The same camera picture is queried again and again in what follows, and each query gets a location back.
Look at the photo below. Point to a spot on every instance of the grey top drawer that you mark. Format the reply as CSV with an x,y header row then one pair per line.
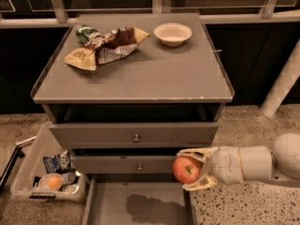
x,y
133,135

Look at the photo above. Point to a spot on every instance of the blue snack bag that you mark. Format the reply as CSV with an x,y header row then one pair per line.
x,y
59,163

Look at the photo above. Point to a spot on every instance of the metal railing frame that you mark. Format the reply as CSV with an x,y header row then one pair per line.
x,y
62,13

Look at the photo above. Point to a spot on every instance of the grey middle drawer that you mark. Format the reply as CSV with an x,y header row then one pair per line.
x,y
124,164

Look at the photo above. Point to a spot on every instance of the grey bottom drawer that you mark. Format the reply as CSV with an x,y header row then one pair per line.
x,y
133,202

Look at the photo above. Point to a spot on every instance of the white paper bowl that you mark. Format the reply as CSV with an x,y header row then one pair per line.
x,y
172,34

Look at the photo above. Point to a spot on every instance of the grey drawer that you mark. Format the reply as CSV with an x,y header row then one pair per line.
x,y
133,202
124,164
133,135

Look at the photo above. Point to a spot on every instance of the white diagonal pole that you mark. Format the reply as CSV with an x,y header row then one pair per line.
x,y
283,84

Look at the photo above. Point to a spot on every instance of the clear plastic bin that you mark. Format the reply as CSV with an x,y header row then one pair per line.
x,y
25,184

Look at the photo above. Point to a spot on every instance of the brown crumpled chip bag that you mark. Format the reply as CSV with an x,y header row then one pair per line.
x,y
117,44

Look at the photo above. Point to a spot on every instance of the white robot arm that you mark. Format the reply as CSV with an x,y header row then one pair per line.
x,y
277,165

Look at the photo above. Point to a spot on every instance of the orange fruit cup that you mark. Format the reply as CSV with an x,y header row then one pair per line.
x,y
51,181

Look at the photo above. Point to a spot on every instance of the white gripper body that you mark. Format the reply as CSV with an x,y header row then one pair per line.
x,y
225,165

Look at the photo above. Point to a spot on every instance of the green soda can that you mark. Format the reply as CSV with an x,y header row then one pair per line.
x,y
86,34

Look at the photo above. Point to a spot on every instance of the grey drawer cabinet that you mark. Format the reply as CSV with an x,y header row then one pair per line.
x,y
155,84

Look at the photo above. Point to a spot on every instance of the red apple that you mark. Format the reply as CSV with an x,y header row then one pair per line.
x,y
186,169

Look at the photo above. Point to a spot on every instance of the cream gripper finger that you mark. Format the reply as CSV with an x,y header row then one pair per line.
x,y
206,180
200,154

